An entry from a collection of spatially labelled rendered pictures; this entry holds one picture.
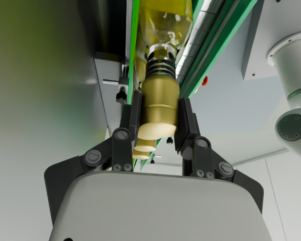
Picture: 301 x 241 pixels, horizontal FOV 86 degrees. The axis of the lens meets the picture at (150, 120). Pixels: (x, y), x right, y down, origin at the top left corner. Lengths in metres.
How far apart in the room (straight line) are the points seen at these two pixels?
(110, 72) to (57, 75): 0.32
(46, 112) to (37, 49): 0.07
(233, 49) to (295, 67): 0.19
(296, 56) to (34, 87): 0.58
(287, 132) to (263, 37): 0.28
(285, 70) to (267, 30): 0.12
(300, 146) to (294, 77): 0.20
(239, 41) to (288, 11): 0.15
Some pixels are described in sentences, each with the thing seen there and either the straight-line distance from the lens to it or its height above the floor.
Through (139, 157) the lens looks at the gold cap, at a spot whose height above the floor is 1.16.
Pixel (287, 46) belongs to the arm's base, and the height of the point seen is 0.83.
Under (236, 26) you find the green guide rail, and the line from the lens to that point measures 0.34.
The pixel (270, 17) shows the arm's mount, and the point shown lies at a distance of 0.55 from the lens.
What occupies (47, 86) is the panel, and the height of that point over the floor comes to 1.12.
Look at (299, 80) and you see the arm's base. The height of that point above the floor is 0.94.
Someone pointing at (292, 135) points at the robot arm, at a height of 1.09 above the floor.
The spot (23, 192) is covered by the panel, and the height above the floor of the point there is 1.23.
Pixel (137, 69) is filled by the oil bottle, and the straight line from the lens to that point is 0.21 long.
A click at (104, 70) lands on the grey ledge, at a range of 0.54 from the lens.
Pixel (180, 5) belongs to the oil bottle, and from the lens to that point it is 0.20.
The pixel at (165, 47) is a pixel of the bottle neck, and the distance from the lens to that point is 0.17.
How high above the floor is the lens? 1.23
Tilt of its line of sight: 26 degrees down
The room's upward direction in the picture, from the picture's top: 177 degrees counter-clockwise
